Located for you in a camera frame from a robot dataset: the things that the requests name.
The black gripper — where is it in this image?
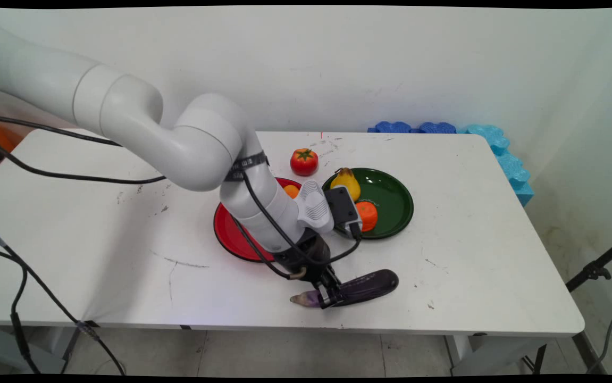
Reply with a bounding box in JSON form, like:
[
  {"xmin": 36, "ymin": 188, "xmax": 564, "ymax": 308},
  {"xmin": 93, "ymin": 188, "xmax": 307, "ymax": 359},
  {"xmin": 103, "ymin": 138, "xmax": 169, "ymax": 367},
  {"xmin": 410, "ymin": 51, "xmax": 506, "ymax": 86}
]
[{"xmin": 273, "ymin": 233, "xmax": 345, "ymax": 310}]

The purple toy eggplant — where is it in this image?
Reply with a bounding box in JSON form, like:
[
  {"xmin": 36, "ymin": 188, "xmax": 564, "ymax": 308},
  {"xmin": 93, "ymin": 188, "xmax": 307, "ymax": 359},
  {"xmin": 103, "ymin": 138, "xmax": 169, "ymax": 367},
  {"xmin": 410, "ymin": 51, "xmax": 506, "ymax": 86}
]
[{"xmin": 290, "ymin": 269, "xmax": 400, "ymax": 310}]

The orange toy tangerine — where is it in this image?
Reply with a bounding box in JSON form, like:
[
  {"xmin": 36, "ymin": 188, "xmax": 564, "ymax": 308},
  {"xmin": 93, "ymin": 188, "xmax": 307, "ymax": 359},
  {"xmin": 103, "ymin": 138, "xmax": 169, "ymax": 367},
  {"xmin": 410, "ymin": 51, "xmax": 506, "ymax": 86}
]
[{"xmin": 355, "ymin": 201, "xmax": 379, "ymax": 232}]

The green plate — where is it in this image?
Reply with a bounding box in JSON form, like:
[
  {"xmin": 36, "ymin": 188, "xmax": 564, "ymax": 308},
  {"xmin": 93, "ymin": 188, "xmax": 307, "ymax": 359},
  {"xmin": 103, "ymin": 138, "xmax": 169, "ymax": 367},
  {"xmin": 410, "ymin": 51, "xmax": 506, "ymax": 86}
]
[{"xmin": 320, "ymin": 168, "xmax": 415, "ymax": 240}]

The yellow toy pear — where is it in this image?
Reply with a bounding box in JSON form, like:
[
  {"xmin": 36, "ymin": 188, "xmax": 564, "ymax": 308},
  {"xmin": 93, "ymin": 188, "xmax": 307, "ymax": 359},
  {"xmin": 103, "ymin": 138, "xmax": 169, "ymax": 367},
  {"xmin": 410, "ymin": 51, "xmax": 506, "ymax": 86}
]
[{"xmin": 330, "ymin": 167, "xmax": 362, "ymax": 202}]

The red plate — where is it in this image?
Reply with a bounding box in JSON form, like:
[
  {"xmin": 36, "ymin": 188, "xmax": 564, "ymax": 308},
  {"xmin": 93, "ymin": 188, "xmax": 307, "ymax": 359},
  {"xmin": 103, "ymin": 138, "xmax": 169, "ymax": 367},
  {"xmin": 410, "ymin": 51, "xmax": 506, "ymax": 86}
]
[{"xmin": 213, "ymin": 177, "xmax": 303, "ymax": 263}]

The red toy tomato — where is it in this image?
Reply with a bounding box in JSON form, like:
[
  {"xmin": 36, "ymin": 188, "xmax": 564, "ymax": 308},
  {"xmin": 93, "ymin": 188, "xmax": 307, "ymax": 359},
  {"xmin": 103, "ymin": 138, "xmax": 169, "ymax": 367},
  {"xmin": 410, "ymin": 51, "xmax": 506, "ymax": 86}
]
[{"xmin": 290, "ymin": 148, "xmax": 320, "ymax": 177}]

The white table leg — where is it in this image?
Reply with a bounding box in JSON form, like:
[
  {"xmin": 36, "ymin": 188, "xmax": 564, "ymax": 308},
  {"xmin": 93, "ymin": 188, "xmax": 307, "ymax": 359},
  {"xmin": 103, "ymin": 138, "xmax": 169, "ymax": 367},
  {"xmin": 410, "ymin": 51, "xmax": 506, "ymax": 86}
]
[
  {"xmin": 0, "ymin": 325, "xmax": 82, "ymax": 375},
  {"xmin": 443, "ymin": 334, "xmax": 549, "ymax": 376}
]

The dark blue foam mat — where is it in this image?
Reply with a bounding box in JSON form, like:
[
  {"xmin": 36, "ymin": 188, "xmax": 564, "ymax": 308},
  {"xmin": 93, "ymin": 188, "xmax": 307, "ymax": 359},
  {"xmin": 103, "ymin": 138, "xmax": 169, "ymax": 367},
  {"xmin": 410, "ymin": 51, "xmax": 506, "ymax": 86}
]
[
  {"xmin": 416, "ymin": 122, "xmax": 457, "ymax": 134},
  {"xmin": 368, "ymin": 121, "xmax": 413, "ymax": 134}
]

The light blue foam mat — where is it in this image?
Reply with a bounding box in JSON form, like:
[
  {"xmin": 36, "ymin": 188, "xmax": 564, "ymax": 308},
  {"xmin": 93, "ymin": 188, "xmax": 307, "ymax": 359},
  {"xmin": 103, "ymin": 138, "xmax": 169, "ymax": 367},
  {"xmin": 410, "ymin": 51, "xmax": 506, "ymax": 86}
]
[{"xmin": 457, "ymin": 124, "xmax": 535, "ymax": 207}]

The black tripod stand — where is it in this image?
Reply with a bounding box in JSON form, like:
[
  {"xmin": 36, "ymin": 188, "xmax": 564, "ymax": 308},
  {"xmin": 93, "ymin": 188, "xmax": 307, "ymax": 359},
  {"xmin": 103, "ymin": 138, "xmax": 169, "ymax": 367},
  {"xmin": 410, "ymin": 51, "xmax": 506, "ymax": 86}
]
[{"xmin": 566, "ymin": 234, "xmax": 612, "ymax": 374}]

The orange background object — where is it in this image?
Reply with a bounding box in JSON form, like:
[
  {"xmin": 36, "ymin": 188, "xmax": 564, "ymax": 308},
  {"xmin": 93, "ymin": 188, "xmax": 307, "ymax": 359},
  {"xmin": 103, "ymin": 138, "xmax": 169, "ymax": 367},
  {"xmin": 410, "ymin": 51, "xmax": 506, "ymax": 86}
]
[{"xmin": 0, "ymin": 123, "xmax": 23, "ymax": 155}]

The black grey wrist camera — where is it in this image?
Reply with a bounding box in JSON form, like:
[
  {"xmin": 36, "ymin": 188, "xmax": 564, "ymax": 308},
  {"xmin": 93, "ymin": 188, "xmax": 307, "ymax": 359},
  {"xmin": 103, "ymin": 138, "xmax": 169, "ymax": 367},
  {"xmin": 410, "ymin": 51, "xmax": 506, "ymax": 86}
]
[{"xmin": 324, "ymin": 186, "xmax": 364, "ymax": 240}]

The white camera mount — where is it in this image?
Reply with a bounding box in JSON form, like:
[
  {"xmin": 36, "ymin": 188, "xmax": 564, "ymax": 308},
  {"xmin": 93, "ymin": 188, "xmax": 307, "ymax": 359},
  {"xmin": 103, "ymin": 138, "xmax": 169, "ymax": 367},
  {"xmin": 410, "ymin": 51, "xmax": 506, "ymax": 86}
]
[{"xmin": 295, "ymin": 180, "xmax": 336, "ymax": 235}]

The black cable strap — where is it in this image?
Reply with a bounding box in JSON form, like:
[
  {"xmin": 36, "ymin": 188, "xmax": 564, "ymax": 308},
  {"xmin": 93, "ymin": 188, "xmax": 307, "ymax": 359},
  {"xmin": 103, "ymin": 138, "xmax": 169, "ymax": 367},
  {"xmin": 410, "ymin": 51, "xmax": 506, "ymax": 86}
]
[{"xmin": 224, "ymin": 151, "xmax": 270, "ymax": 183}]

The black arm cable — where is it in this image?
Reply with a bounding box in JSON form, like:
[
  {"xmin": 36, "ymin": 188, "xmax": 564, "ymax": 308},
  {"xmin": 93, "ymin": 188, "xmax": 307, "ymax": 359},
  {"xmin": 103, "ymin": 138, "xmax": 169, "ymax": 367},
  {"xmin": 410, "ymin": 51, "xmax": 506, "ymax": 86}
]
[{"xmin": 0, "ymin": 114, "xmax": 363, "ymax": 281}]

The black floor cable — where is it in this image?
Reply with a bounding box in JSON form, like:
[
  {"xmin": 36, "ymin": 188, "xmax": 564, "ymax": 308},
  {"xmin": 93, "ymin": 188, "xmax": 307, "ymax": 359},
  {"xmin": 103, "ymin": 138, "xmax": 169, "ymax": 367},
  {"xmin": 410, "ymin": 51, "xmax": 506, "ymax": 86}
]
[{"xmin": 0, "ymin": 220, "xmax": 127, "ymax": 376}]

